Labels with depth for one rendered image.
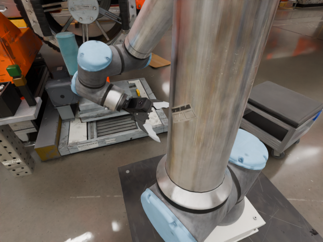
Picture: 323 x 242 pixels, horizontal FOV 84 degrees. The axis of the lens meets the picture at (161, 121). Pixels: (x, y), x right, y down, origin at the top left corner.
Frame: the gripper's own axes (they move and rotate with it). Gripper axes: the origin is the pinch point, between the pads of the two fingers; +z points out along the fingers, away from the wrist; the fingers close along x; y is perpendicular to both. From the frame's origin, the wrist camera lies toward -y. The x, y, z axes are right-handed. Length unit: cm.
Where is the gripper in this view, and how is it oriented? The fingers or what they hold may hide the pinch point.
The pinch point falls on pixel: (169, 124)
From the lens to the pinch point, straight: 68.5
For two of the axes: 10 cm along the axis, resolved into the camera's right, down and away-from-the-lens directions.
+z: 8.8, 4.3, 1.9
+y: -2.6, 1.1, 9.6
